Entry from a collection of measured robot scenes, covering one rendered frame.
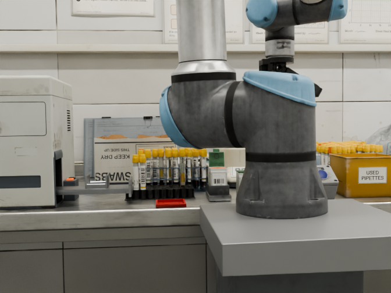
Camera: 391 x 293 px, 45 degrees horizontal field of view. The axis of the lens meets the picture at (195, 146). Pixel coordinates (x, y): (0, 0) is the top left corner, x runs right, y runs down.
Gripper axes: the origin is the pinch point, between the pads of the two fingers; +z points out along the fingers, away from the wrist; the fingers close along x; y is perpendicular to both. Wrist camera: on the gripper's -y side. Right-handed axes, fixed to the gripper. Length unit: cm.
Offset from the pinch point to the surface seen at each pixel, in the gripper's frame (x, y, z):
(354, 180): 9.8, -13.6, 10.8
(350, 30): -50, -40, -37
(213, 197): 8.7, 21.1, 14.2
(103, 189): 9.7, 46.7, 11.2
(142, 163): 2.3, 37.7, 6.0
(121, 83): -53, 44, -18
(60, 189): 9, 56, 11
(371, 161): 10.2, -17.8, 6.3
